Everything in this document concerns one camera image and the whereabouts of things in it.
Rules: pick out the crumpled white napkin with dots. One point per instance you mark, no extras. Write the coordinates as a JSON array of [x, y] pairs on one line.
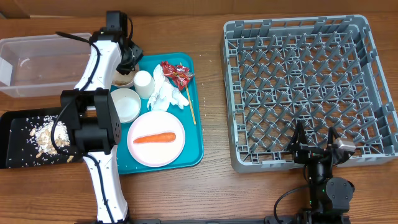
[[164, 94]]

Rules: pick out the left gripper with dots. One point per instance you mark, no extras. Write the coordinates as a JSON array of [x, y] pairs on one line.
[[127, 68]]

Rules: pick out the white paper cup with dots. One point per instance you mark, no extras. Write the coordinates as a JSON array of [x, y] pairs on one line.
[[144, 84]]

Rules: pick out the white bowl with food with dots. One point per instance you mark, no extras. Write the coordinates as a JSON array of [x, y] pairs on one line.
[[127, 103]]

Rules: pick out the orange carrot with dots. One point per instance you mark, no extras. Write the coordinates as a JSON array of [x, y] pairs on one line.
[[156, 138]]

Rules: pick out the clear plastic storage bin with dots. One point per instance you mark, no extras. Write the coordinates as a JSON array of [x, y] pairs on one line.
[[41, 65]]

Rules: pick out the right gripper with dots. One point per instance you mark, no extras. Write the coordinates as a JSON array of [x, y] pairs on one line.
[[308, 152]]

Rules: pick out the grey plastic dishwasher rack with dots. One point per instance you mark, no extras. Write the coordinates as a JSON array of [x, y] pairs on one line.
[[321, 71]]

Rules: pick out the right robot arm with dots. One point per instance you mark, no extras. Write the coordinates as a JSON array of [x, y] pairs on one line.
[[329, 195]]

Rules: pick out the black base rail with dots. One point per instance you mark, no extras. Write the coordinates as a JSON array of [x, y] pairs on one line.
[[266, 220]]

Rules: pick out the black plastic waste tray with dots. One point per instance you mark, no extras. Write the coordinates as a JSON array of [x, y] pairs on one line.
[[6, 120]]

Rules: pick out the red snack wrapper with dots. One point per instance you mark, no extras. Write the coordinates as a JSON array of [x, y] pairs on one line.
[[180, 75]]

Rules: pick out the wooden skewer stick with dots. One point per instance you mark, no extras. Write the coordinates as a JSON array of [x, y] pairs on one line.
[[191, 105]]

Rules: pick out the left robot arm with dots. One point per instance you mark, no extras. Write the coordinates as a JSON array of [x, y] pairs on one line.
[[89, 113]]

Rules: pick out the rice and food scraps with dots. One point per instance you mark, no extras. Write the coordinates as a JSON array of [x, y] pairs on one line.
[[32, 144]]

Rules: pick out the teal plastic serving tray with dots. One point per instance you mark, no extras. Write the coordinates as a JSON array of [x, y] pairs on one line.
[[193, 150]]

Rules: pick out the pink round plate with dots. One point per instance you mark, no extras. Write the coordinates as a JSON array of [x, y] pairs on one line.
[[156, 154]]

